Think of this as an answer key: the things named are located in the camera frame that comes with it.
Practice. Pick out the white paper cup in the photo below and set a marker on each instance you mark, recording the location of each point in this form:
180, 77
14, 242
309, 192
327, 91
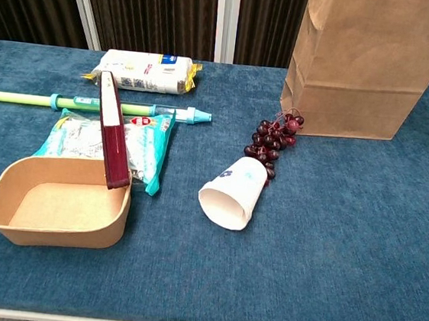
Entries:
234, 189

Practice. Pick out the purple grape bunch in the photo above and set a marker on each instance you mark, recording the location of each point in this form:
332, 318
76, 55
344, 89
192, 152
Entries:
270, 139

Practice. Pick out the brown paper bag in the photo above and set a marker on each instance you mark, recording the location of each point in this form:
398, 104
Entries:
362, 68

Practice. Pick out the teal white snack packet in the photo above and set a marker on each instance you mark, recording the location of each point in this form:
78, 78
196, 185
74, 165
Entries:
146, 149

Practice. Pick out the white snack packet yellow ends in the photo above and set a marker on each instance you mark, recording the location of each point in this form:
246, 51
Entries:
143, 70

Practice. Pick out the blue fabric table cover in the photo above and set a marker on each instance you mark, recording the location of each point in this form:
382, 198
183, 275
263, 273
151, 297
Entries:
201, 282

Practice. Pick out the brown paper food bowl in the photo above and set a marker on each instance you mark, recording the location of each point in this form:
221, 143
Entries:
60, 205

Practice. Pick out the teal green water pump toy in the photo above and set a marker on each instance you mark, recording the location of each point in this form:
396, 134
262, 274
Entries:
14, 97

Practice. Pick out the white metal frame post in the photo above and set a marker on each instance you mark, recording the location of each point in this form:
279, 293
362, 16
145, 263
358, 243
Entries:
227, 16
84, 1

